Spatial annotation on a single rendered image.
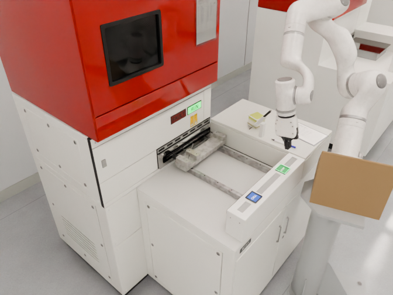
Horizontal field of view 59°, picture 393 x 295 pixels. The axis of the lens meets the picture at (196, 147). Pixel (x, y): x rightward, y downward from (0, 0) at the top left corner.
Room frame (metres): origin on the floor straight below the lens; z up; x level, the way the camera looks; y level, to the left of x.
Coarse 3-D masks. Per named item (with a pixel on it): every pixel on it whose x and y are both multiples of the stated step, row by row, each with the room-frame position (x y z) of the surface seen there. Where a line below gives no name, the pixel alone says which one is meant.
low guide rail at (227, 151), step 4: (220, 148) 1.68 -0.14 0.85; (224, 148) 1.67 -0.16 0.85; (224, 152) 1.66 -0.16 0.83; (228, 152) 1.64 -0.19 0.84; (232, 152) 1.63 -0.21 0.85; (232, 156) 1.62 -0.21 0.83; (236, 156) 1.60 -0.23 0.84; (240, 156) 1.59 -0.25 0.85; (244, 156) 1.59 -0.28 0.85; (240, 160) 1.58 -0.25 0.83; (244, 160) 1.57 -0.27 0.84; (248, 160) 1.55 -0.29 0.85; (252, 160) 1.55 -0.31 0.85; (248, 164) 1.55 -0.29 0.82; (252, 164) 1.53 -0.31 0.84; (256, 164) 1.52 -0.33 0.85; (260, 164) 1.51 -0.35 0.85; (256, 168) 1.52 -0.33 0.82; (260, 168) 1.50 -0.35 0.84; (264, 168) 1.48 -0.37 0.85; (268, 168) 1.48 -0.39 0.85; (264, 172) 1.48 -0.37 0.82
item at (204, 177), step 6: (192, 168) 1.48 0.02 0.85; (192, 174) 1.46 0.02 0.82; (198, 174) 1.44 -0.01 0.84; (204, 174) 1.43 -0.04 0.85; (204, 180) 1.41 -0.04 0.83; (210, 180) 1.38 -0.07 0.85; (216, 180) 1.38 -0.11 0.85; (216, 186) 1.36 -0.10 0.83; (222, 186) 1.34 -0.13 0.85; (228, 192) 1.31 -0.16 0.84; (234, 192) 1.29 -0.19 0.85
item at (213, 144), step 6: (210, 138) 1.73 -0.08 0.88; (216, 138) 1.73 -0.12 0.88; (204, 144) 1.67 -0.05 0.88; (210, 144) 1.67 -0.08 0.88; (216, 144) 1.67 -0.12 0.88; (222, 144) 1.69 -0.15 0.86; (198, 150) 1.61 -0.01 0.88; (204, 150) 1.61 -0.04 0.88; (210, 150) 1.61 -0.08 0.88; (186, 156) 1.55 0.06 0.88; (204, 156) 1.57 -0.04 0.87; (192, 162) 1.50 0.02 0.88; (198, 162) 1.53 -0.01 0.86; (180, 168) 1.47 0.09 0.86; (186, 168) 1.45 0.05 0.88
